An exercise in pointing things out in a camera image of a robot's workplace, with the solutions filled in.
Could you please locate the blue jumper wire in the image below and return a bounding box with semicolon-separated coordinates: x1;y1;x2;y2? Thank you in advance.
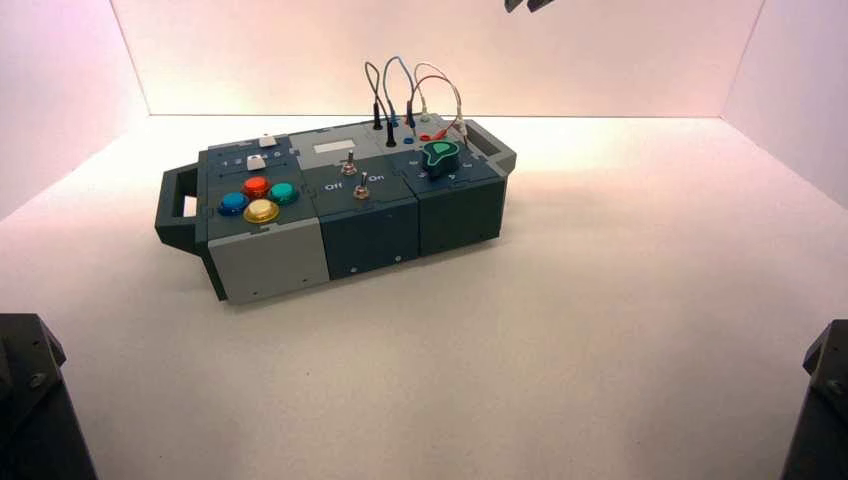
382;55;417;130

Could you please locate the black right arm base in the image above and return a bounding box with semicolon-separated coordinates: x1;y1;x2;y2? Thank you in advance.
781;319;848;480

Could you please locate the white jumper wire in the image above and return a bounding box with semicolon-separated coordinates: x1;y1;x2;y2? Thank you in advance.
413;62;470;146

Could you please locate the blue round push button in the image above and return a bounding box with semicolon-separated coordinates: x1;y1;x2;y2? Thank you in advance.
217;192;250;217

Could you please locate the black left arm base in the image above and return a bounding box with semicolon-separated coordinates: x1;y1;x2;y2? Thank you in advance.
0;313;99;480

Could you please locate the black jumper wire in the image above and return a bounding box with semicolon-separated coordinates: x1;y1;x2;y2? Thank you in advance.
363;60;397;148

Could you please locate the yellow round push button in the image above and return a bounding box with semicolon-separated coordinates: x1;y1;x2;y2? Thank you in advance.
243;198;280;225

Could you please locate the dark teal grey control box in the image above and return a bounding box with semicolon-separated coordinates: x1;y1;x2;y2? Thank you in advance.
154;116;517;306

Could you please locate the red jumper wire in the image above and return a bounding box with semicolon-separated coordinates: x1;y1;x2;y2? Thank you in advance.
406;74;465;136

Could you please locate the green rotary knob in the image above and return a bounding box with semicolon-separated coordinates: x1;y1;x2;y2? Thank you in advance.
421;140;460;181

